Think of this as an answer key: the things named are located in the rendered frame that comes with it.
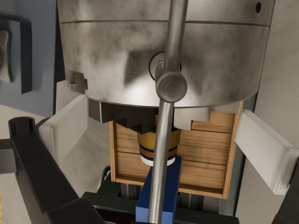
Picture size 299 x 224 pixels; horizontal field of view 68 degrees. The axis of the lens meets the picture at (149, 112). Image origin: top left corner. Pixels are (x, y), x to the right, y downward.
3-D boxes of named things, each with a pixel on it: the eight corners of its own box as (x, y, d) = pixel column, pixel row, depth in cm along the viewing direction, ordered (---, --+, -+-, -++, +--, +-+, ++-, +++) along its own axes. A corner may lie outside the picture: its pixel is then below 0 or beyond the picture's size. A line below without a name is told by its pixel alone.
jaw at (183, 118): (175, 66, 35) (257, 70, 32) (180, 62, 40) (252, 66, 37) (172, 129, 39) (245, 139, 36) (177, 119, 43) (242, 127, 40)
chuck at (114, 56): (92, 27, 51) (6, 18, 22) (228, 30, 51) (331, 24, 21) (95, 66, 54) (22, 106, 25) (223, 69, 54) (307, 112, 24)
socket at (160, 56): (151, 48, 25) (150, 50, 23) (179, 51, 25) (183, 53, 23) (148, 77, 26) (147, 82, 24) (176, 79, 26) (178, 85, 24)
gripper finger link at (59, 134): (54, 174, 13) (41, 174, 13) (88, 127, 19) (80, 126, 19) (51, 127, 12) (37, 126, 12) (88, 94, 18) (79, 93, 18)
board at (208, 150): (111, 87, 65) (106, 90, 61) (240, 96, 58) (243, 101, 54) (115, 174, 75) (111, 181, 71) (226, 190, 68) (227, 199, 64)
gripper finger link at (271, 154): (288, 150, 12) (302, 151, 12) (241, 108, 18) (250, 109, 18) (273, 195, 13) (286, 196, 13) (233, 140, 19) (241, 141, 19)
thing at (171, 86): (155, 54, 25) (157, 70, 15) (174, 55, 25) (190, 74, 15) (153, 72, 26) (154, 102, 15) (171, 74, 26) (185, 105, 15)
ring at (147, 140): (127, 114, 38) (128, 161, 41) (182, 119, 36) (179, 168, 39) (141, 99, 46) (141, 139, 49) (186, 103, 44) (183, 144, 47)
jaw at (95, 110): (138, 63, 38) (72, 69, 30) (159, 66, 35) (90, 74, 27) (138, 122, 42) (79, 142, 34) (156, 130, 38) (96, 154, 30)
